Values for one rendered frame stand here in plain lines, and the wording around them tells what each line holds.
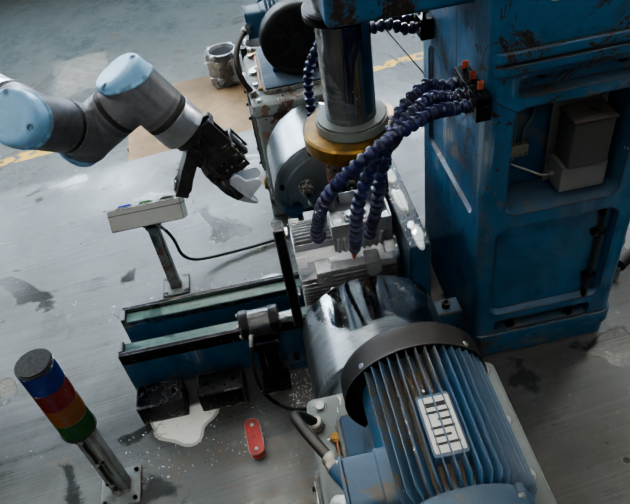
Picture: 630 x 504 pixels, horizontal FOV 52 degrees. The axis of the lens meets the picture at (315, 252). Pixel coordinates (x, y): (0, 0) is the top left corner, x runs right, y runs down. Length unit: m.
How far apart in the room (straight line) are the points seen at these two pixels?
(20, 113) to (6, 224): 1.13
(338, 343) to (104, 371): 0.72
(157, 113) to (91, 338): 0.72
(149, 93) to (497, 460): 0.79
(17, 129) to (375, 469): 0.72
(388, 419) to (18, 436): 1.03
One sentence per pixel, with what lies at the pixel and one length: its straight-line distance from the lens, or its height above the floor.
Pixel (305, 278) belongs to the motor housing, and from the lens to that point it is 1.28.
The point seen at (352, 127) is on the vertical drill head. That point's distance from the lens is 1.12.
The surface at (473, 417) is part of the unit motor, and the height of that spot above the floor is 1.34.
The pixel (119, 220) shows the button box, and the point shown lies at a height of 1.06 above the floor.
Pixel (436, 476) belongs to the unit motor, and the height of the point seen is 1.36.
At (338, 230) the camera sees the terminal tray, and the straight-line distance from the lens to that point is 1.25.
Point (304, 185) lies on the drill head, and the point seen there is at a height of 1.08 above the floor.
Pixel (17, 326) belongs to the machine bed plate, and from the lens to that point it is 1.82.
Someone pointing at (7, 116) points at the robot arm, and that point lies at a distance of 1.09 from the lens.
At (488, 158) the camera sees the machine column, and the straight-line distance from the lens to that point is 1.07.
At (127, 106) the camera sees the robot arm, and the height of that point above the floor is 1.44.
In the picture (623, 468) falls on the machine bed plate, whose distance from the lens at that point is 1.37.
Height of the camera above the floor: 1.96
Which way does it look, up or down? 43 degrees down
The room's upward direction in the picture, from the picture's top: 10 degrees counter-clockwise
